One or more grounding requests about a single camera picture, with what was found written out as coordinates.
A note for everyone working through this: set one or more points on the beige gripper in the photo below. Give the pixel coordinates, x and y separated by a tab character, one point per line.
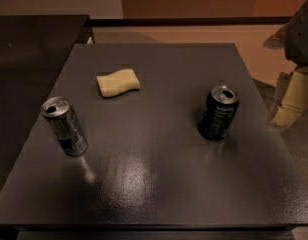
301	40

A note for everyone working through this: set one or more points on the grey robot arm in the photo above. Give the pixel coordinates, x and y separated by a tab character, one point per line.
296	37

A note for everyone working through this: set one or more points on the black pepsi can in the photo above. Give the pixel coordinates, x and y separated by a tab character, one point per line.
221	105

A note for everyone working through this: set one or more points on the silver blue energy drink can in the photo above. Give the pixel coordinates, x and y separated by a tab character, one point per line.
61	116

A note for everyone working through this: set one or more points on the yellow sponge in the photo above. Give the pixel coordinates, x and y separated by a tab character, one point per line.
118	83

